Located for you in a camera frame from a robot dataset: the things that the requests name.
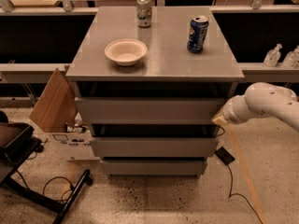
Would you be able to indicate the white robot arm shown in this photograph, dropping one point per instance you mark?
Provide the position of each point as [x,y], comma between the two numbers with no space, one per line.
[260,100]

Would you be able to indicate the clear pump bottle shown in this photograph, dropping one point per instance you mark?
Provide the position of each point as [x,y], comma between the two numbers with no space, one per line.
[272,56]
[292,59]

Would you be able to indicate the blue pepsi can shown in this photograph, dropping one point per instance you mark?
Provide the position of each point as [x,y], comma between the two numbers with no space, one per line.
[197,33]

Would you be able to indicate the black power adapter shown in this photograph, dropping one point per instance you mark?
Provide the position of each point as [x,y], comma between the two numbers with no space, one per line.
[224,156]

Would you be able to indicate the grey middle drawer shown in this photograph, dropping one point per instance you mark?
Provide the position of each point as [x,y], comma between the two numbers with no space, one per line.
[171,141]

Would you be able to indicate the grey drawer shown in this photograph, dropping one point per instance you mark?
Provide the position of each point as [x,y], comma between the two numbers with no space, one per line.
[171,141]
[126,102]
[193,167]

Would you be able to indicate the open cardboard box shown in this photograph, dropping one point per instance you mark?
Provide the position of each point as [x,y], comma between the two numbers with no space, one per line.
[56,114]

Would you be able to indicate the white paper bowl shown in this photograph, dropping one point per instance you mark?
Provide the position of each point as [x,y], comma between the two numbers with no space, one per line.
[126,52]

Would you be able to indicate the grey top drawer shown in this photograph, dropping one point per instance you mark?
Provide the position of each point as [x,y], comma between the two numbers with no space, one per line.
[126,102]

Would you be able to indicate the grey bottom drawer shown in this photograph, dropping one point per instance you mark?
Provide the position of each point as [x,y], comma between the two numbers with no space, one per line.
[193,167]

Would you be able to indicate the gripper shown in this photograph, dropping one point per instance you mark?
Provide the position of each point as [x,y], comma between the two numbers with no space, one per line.
[229,113]

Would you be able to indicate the green white soda can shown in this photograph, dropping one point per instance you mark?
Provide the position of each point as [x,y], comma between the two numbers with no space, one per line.
[143,13]

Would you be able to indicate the grey drawer cabinet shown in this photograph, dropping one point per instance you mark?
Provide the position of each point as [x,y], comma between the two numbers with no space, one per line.
[167,58]

